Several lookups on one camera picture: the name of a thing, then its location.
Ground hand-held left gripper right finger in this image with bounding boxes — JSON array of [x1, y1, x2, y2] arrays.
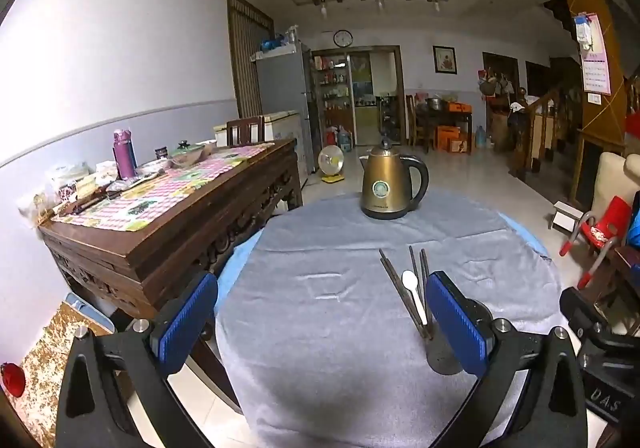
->
[[424, 270, 589, 448]]

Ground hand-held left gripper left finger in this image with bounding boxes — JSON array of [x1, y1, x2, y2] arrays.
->
[[54, 270, 221, 448]]

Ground metal utensil holder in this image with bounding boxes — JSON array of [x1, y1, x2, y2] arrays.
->
[[424, 299, 496, 377]]

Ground white plastic spoon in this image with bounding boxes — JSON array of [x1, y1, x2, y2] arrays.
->
[[401, 270, 430, 327]]

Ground dark wooden chair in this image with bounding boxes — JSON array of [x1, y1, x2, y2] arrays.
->
[[612, 245, 640, 333]]

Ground carved wooden dining table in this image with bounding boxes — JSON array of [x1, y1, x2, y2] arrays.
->
[[37, 138, 304, 416]]

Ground blue round tablecloth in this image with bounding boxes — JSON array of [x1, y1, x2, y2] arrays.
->
[[216, 214, 553, 309]]

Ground red plastic child chair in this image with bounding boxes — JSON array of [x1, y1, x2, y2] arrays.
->
[[559, 196, 632, 289]]

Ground pink checked tablecloth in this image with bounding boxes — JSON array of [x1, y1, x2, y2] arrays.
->
[[52, 143, 276, 233]]

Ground white step stool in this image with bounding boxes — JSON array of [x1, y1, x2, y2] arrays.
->
[[551, 201, 584, 233]]

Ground grey cloth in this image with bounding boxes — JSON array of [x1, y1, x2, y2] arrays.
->
[[215, 188, 561, 448]]

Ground gold electric kettle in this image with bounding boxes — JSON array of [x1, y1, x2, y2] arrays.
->
[[358, 132, 430, 221]]

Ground bowl with green glass lid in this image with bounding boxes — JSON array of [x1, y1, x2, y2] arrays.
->
[[170, 140, 206, 169]]

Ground beige armchair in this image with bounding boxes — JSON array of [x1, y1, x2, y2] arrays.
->
[[590, 152, 640, 239]]

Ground purple water bottle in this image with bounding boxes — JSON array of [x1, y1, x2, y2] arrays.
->
[[112, 129, 138, 181]]

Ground round red object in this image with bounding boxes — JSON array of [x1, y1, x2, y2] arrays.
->
[[0, 362, 26, 399]]

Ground dark wooden side table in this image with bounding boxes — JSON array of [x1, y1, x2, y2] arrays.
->
[[407, 95, 473, 153]]

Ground round fan heater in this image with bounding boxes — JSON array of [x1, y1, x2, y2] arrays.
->
[[318, 145, 347, 184]]

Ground wooden staircase railing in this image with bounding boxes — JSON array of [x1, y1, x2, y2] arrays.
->
[[507, 82, 583, 179]]

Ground white chest freezer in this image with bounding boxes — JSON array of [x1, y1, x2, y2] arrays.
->
[[214, 110, 308, 175]]

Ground hanging bags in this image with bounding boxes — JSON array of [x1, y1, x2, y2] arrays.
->
[[477, 68, 516, 99]]

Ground grey refrigerator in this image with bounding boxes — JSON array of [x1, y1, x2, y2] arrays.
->
[[250, 42, 323, 173]]

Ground wooden shelf with bottles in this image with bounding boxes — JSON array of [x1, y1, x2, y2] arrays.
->
[[311, 50, 351, 149]]

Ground slatted wooden door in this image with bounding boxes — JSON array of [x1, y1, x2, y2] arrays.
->
[[227, 0, 275, 119]]

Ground white plastic bags on calendar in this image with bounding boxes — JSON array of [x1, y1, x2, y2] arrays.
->
[[575, 15, 594, 51]]

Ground framed wall picture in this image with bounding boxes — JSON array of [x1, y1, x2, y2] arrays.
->
[[433, 46, 458, 75]]

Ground pink wall calendar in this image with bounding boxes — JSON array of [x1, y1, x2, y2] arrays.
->
[[580, 12, 613, 96]]

